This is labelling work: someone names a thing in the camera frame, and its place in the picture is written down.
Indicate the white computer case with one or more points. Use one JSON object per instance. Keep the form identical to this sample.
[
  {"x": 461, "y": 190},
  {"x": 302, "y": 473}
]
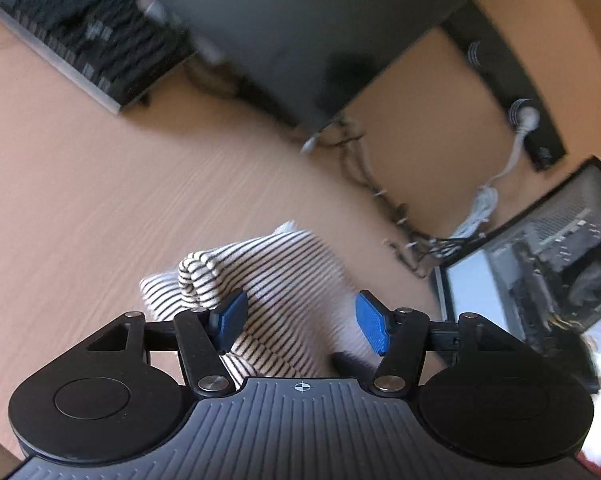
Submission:
[{"x": 530, "y": 260}]

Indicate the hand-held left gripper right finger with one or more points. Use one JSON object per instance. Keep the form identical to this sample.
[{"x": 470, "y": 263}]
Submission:
[{"x": 373, "y": 320}]

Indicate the black computer monitor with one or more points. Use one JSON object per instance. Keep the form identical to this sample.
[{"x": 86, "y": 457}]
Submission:
[{"x": 305, "y": 25}]

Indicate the black power strip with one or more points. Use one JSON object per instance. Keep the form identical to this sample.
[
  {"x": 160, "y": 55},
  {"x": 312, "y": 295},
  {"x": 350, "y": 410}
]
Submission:
[{"x": 495, "y": 70}]

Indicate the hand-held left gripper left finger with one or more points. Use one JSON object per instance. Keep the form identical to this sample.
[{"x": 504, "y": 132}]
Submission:
[{"x": 233, "y": 312}]

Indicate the striped knit garment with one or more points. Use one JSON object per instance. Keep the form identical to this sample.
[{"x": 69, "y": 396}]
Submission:
[{"x": 280, "y": 280}]

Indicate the black keyboard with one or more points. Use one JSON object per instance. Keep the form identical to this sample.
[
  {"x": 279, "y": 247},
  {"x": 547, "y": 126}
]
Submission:
[{"x": 80, "y": 25}]

